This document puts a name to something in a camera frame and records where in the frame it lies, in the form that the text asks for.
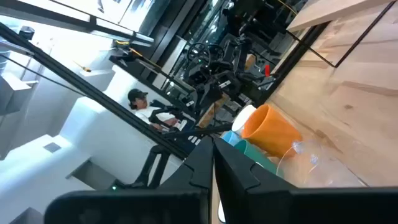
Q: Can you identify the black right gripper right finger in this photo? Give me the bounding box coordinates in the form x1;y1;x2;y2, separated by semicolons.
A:
214;138;398;224

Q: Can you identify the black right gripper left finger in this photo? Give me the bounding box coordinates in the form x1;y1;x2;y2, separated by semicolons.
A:
45;136;215;224

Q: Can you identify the green cup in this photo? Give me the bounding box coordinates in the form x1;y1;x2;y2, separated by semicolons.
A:
234;139;278;175

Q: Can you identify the light blue ceramic mug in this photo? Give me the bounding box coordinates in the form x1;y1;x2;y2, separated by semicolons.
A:
221;130;243;147

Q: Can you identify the orange ceramic mug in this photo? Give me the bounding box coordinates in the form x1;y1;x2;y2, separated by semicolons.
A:
241;103;303;159

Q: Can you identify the white ceramic mug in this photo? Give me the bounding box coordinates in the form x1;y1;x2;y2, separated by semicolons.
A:
231;104;257;135

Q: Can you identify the clear plastic cup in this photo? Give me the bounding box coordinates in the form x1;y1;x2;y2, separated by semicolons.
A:
275;139;368;189

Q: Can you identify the person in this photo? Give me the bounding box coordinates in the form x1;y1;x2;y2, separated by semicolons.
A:
127;88;189;133

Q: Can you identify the black aluminium table frame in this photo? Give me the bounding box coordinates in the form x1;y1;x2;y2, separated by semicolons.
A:
0;21;331;161

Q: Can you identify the yellow handled tool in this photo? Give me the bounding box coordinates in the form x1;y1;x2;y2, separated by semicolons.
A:
72;60;93;73

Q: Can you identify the wooden shelf with wire legs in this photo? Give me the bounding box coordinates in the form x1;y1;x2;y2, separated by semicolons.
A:
285;0;398;68

